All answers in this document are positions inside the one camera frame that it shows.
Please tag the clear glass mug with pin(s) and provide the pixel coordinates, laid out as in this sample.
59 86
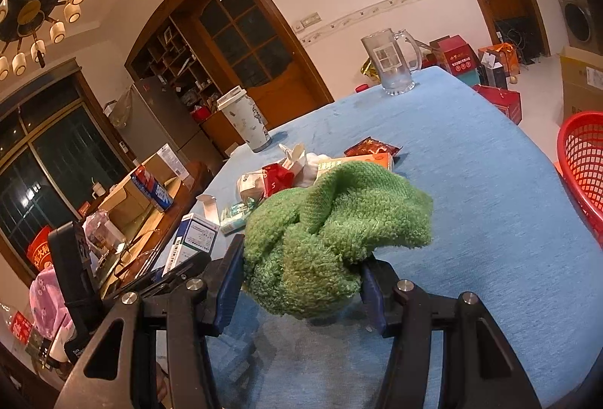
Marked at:
388 65

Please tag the red paper sign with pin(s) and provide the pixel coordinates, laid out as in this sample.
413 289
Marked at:
40 248

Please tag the low red gift box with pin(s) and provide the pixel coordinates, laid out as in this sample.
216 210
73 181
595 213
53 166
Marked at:
501 102

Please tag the large cardboard box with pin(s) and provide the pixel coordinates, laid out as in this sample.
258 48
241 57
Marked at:
582 84

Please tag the white printed tumbler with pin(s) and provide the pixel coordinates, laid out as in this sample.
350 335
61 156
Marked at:
245 122

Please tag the chandelier with white shades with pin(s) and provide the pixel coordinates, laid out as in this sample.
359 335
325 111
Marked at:
28 13

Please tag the wall socket plate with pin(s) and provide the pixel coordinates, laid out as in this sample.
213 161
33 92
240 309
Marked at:
308 20

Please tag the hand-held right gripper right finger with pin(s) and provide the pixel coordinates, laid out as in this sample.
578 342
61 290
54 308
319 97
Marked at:
374 296

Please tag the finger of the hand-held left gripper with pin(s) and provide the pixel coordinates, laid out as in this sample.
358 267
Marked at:
181 267

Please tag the grey washing machine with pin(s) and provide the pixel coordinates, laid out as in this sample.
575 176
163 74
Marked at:
577 18

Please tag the white crumpled cloth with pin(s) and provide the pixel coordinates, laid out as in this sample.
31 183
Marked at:
306 164

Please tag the wooden shelf cabinet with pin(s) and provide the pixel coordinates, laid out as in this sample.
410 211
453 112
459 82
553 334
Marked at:
179 56

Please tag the white and blue medicine box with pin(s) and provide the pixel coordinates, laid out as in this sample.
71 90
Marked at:
193 239

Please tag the orange packet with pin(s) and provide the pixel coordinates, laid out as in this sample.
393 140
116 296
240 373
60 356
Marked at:
374 160

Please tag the wooden door with glass panes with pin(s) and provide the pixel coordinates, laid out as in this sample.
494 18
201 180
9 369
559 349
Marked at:
282 84

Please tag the pink floral cloth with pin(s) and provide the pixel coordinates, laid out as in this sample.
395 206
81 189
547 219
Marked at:
44 296

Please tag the dark red snack packet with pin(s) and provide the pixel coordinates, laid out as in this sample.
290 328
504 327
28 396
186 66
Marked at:
372 147

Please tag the round wooden table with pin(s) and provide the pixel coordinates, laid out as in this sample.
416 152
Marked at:
141 244

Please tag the blue and red box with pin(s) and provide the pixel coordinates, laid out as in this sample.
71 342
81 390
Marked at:
153 192

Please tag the red and white box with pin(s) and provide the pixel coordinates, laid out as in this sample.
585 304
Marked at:
275 178

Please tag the red plastic mesh basket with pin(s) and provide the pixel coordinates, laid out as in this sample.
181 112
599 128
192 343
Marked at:
582 164

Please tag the brown cardboard box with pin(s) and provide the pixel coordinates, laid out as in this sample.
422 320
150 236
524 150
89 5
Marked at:
123 198

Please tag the dark window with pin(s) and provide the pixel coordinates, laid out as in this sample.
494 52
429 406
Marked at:
61 155

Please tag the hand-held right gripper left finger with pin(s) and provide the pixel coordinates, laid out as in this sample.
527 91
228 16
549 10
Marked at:
227 291

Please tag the gold foil bag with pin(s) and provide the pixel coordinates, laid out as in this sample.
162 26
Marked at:
369 72

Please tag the clear plastic bag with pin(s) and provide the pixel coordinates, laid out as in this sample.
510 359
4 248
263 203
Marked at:
118 107

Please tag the grey refrigerator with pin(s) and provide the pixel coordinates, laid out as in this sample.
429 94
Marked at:
150 117

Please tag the tall red gift box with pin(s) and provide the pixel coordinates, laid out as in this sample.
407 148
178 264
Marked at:
459 56

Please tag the small green packet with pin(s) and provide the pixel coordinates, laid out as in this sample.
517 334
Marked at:
238 212

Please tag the black and white box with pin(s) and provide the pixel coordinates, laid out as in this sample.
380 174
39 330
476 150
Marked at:
494 71

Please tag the green terry towel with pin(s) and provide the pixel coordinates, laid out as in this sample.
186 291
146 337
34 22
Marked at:
329 225

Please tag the orange gift bag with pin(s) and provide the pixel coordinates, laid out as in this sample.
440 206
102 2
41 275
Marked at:
501 58

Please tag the white printed packet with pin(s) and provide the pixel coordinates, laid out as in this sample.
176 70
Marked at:
249 187

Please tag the thin white box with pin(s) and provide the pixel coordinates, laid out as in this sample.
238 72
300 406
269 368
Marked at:
207 205

